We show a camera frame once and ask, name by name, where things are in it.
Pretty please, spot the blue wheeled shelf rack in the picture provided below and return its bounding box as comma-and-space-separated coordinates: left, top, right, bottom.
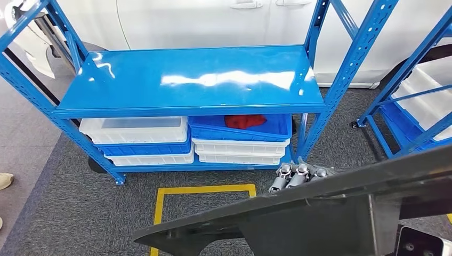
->
350, 7, 452, 159

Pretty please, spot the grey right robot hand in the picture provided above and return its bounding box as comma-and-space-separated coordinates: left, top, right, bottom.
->
268, 157, 336, 194

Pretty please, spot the white car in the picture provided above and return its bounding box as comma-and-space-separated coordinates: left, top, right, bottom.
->
3, 0, 452, 89

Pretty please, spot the black barrier belt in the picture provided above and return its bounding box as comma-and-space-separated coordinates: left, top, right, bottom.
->
3, 46, 60, 107

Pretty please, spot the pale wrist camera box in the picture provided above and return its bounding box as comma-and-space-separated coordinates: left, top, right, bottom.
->
395, 226, 452, 256

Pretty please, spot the blue metal shelf rack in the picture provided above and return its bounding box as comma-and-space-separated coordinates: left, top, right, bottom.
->
0, 0, 400, 185

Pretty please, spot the black plastic plate frame part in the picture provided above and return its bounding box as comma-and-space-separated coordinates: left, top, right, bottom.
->
133, 145, 452, 256

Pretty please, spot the red cloth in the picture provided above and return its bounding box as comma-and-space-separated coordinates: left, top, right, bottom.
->
224, 114, 268, 130

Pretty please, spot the black round base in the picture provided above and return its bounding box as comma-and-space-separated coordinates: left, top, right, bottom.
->
88, 157, 107, 174

